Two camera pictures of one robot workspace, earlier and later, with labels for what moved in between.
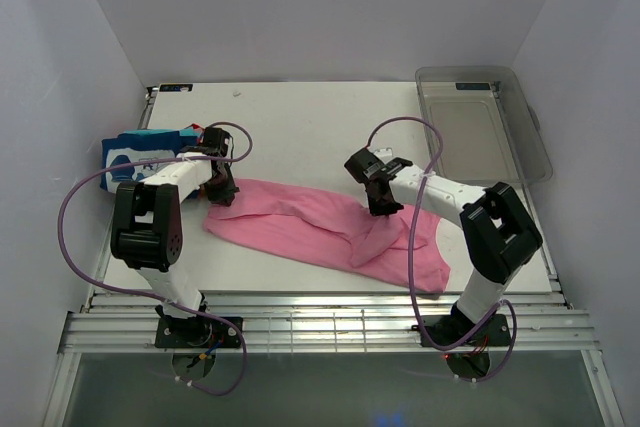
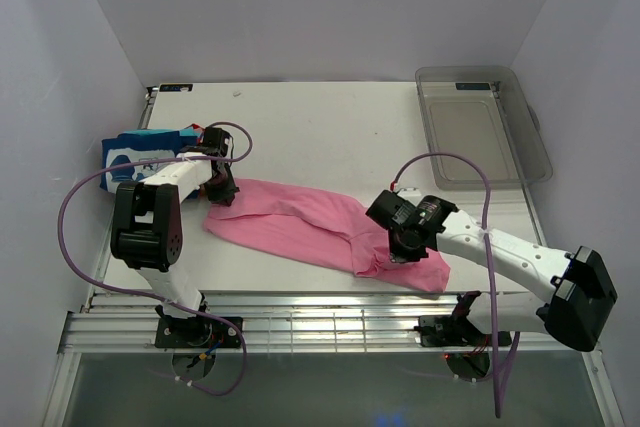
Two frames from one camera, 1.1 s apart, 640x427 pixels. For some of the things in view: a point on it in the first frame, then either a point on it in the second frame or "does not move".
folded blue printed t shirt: (139, 145) does not move
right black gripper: (380, 210) → (400, 256)
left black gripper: (227, 194) does not move
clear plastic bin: (491, 132) does not move
